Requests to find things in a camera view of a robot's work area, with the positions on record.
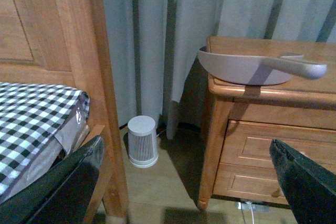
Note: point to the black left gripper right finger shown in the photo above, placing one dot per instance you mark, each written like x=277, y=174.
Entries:
x=308, y=187

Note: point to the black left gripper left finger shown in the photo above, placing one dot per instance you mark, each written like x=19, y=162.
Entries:
x=63, y=194

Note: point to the grey plastic dustpan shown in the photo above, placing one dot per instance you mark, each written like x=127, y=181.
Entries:
x=241, y=69

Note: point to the black white checkered bedsheet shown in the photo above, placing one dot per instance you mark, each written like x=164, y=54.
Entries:
x=38, y=122

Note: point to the wooden nightstand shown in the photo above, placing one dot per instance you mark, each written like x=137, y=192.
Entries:
x=240, y=122

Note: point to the white cylindrical air purifier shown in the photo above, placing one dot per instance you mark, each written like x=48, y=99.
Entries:
x=142, y=141

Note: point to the grey hand brush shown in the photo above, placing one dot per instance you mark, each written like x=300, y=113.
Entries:
x=296, y=66

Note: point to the wooden bed headboard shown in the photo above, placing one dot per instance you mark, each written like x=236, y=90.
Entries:
x=66, y=42

